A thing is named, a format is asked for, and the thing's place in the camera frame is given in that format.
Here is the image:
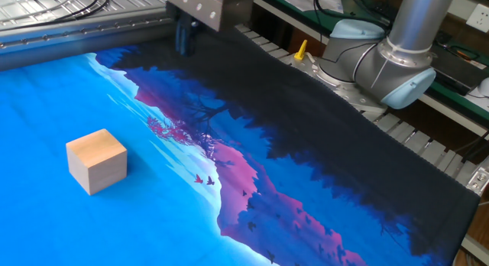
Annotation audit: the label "grey metal gripper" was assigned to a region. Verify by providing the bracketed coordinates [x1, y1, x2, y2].
[160, 0, 255, 57]

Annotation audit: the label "light wooden cube block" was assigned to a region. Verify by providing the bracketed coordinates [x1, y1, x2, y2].
[65, 128, 128, 196]

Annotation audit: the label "yellow plastic clip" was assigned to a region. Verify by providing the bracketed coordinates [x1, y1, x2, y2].
[293, 39, 309, 62]

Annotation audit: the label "white paper sheets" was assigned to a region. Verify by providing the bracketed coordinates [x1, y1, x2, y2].
[282, 0, 345, 14]

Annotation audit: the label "blue purple landscape printed cloth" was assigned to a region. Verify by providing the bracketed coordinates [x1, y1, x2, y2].
[0, 27, 481, 266]

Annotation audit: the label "black flat device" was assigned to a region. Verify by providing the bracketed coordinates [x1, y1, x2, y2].
[431, 44, 489, 97]

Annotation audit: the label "white computer mouse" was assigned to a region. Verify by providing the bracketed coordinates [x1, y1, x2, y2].
[477, 76, 489, 98]

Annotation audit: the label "aluminium frame rail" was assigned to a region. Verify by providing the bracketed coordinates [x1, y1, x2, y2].
[0, 5, 180, 72]

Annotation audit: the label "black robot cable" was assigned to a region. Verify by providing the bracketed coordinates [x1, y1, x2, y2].
[312, 0, 394, 64]

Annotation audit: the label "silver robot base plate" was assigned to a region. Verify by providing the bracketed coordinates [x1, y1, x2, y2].
[289, 51, 387, 115]

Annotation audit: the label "white wall socket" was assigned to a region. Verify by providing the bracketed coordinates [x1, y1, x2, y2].
[465, 3, 489, 34]

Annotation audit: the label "metal corner bracket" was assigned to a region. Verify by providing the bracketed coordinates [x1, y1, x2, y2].
[465, 165, 489, 196]

